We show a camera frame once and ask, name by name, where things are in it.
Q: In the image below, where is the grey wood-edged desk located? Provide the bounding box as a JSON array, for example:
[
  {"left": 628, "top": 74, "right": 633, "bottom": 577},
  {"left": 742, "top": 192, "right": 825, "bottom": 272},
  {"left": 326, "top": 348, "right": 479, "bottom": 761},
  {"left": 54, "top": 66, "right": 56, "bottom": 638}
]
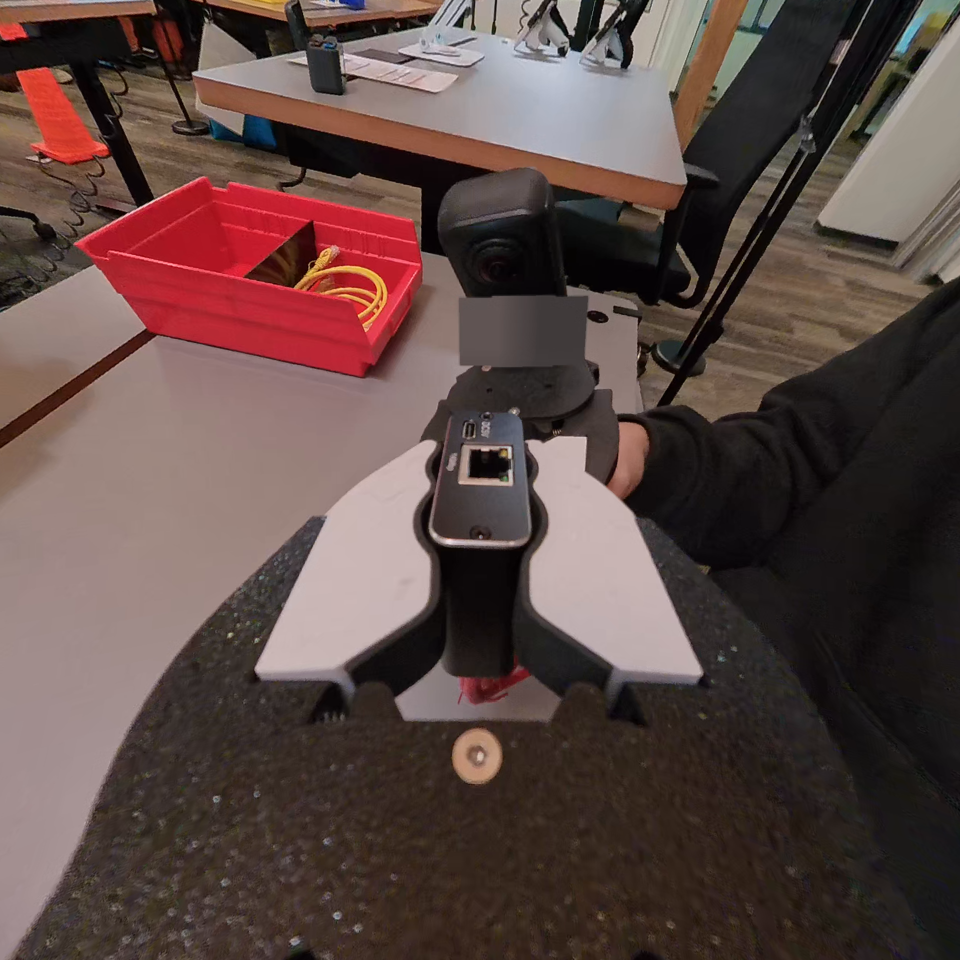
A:
[{"left": 192, "top": 26, "right": 689, "bottom": 213}]

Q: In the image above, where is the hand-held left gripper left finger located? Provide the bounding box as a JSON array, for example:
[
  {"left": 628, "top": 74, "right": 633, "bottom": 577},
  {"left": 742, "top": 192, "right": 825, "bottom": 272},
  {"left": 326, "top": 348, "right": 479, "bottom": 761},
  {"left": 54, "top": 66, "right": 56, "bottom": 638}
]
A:
[{"left": 253, "top": 438, "right": 449, "bottom": 700}]

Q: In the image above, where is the black port adapter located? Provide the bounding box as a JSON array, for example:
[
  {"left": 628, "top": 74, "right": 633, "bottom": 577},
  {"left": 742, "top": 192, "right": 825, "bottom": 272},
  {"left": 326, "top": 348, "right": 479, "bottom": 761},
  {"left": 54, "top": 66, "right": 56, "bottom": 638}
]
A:
[{"left": 427, "top": 408, "right": 535, "bottom": 676}]

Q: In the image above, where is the white paper strip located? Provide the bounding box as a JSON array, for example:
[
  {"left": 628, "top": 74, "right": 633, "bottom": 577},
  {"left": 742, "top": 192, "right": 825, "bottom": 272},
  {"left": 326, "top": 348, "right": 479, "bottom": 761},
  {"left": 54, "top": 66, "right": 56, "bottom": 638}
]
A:
[{"left": 288, "top": 52, "right": 460, "bottom": 96}]

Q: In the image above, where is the red plastic bin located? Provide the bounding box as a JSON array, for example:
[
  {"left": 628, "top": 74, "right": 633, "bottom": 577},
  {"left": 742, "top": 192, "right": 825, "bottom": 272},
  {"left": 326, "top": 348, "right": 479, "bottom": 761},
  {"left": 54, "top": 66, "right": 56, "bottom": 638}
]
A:
[{"left": 75, "top": 176, "right": 423, "bottom": 378}]

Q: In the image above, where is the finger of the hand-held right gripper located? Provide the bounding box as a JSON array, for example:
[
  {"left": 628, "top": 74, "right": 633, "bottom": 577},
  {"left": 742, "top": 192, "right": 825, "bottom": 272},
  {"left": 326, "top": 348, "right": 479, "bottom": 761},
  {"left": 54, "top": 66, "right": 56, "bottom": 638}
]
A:
[{"left": 525, "top": 437, "right": 591, "bottom": 483}]

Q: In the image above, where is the wooden post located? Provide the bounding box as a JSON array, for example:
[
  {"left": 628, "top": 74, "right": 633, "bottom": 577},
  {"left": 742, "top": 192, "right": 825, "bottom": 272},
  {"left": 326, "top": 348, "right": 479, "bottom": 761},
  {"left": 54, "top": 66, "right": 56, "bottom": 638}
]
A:
[{"left": 671, "top": 0, "right": 751, "bottom": 151}]

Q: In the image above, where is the white tablet stand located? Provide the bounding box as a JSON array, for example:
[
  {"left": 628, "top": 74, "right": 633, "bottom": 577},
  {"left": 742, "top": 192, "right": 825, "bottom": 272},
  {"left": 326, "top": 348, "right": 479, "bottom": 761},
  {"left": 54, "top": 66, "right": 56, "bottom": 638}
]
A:
[{"left": 397, "top": 0, "right": 486, "bottom": 69}]

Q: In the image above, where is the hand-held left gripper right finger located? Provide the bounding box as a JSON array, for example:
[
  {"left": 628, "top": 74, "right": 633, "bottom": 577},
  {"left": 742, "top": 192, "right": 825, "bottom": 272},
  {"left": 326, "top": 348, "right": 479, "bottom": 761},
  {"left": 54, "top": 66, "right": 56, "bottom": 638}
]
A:
[{"left": 513, "top": 474, "right": 711, "bottom": 704}]

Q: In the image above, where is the person's black sweatshirt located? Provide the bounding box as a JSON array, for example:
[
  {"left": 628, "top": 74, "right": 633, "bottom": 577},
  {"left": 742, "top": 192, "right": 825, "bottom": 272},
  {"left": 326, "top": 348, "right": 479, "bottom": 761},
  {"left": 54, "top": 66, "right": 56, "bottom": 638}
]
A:
[{"left": 705, "top": 277, "right": 960, "bottom": 960}]

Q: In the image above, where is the wood-top office desk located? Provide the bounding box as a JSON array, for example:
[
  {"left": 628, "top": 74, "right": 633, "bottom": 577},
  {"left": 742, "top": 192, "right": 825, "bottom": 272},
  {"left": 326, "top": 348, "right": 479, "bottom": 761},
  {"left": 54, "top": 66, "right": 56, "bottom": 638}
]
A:
[
  {"left": 0, "top": 0, "right": 160, "bottom": 205},
  {"left": 191, "top": 0, "right": 444, "bottom": 39}
]

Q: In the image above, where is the person's right hand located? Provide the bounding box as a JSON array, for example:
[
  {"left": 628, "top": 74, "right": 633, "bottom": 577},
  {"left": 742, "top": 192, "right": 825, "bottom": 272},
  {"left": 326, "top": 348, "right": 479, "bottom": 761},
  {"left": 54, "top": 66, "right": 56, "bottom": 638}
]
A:
[{"left": 606, "top": 420, "right": 652, "bottom": 500}]

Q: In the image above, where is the orange traffic cone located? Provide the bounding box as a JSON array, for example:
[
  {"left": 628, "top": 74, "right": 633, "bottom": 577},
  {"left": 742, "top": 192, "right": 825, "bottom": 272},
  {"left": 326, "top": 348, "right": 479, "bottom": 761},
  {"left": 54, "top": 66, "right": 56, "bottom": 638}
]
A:
[{"left": 15, "top": 67, "right": 111, "bottom": 166}]

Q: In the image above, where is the black tripod stand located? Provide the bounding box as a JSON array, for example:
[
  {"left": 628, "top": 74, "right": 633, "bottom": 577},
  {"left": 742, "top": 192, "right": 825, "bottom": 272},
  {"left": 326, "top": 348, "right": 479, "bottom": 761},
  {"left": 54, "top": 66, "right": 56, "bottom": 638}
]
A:
[{"left": 651, "top": 0, "right": 925, "bottom": 411}]

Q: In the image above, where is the black pen holder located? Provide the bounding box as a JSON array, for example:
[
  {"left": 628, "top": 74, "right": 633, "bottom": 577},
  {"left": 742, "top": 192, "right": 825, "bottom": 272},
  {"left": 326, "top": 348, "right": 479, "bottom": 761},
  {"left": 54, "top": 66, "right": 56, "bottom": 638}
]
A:
[{"left": 305, "top": 39, "right": 348, "bottom": 97}]

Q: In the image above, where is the black office chair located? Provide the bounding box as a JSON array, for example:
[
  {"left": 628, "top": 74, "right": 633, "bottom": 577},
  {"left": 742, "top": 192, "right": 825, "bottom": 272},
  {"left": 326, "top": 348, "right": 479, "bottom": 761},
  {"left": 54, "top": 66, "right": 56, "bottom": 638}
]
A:
[{"left": 555, "top": 0, "right": 830, "bottom": 310}]

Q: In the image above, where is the red ethernet cable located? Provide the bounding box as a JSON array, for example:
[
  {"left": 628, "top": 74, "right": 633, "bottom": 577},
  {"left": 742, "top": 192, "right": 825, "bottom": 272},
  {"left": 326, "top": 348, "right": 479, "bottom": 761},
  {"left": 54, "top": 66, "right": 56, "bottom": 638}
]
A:
[{"left": 456, "top": 660, "right": 535, "bottom": 708}]

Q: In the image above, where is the person's right forearm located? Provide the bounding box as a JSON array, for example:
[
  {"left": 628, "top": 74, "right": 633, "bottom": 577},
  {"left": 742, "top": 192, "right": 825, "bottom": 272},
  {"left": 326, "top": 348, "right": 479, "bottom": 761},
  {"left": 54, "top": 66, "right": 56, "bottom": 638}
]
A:
[{"left": 621, "top": 382, "right": 826, "bottom": 573}]

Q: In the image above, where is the black bin divider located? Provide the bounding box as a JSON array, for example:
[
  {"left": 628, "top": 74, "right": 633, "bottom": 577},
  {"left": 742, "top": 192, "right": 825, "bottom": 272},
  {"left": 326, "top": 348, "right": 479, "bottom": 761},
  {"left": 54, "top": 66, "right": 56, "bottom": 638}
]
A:
[{"left": 243, "top": 221, "right": 321, "bottom": 291}]

